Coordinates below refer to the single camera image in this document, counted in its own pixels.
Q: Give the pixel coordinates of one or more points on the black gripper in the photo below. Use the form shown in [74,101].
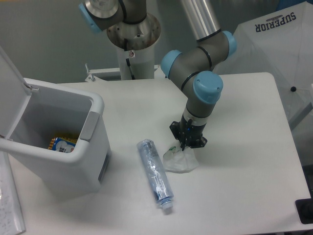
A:
[188,134]

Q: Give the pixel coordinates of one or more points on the white plastic bag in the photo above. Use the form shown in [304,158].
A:
[177,160]

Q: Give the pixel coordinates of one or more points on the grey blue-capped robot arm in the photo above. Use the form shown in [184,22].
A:
[191,72]

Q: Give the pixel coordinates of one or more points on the white trash can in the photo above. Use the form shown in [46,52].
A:
[55,131]

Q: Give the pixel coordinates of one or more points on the white trash can lid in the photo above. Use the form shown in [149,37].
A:
[15,94]

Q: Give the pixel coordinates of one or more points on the clear plastic water bottle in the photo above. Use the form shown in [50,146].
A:
[156,175]

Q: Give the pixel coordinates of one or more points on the blue yellow snack package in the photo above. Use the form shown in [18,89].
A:
[63,142]

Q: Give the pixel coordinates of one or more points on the white Superior umbrella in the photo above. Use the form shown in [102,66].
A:
[280,43]

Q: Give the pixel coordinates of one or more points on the black device at table edge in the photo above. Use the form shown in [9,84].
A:
[305,210]

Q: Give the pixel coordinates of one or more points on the white metal base frame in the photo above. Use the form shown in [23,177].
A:
[113,74]

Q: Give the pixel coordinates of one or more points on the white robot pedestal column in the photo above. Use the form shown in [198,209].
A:
[135,47]

